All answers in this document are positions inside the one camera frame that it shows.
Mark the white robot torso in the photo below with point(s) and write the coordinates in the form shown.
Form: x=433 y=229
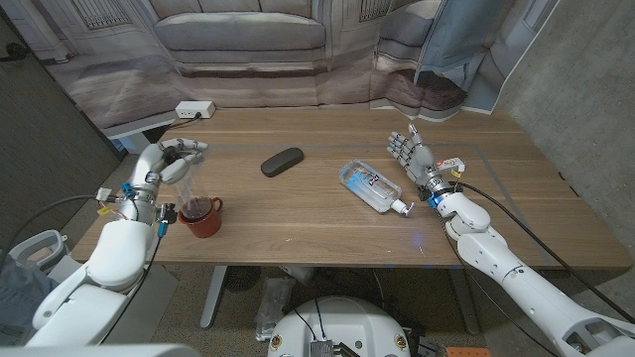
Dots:
x=337 y=327

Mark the clear dispenser bottle black pump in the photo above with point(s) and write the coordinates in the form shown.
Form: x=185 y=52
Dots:
x=194 y=191

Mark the printed sofa backdrop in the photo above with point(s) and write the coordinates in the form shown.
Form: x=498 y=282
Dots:
x=248 y=74

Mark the white table leg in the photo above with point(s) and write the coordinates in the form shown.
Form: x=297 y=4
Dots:
x=213 y=297
x=466 y=302

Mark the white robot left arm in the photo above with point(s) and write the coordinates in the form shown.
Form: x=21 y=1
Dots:
x=119 y=253

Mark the clear plastic bag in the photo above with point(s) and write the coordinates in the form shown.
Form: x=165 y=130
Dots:
x=273 y=307

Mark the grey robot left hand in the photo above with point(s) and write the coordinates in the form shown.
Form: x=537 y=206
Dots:
x=149 y=168

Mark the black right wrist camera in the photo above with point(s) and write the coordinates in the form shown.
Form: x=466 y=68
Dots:
x=426 y=194

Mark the black glasses case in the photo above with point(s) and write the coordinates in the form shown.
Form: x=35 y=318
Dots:
x=282 y=161

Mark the white power strip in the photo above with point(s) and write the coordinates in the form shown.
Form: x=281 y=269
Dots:
x=194 y=109

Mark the orange block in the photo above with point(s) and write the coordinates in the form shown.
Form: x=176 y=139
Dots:
x=466 y=352

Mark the white side table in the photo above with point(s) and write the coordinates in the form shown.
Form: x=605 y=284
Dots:
x=134 y=141

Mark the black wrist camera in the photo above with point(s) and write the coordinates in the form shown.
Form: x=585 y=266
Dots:
x=167 y=214
x=426 y=194

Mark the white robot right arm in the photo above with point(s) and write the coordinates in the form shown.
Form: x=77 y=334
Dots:
x=521 y=282

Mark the black wall fixture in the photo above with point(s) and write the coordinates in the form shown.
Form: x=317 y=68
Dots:
x=15 y=51

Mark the person's leg in jeans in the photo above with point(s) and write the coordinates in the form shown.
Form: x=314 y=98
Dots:
x=22 y=297

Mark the red mug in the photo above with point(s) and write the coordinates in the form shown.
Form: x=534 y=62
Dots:
x=208 y=225

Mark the clear hand sanitizer bottle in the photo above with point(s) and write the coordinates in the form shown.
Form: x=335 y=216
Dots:
x=369 y=186

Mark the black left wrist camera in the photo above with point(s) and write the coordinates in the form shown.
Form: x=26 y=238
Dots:
x=167 y=214

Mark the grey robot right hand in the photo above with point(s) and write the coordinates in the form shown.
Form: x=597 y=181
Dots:
x=420 y=157

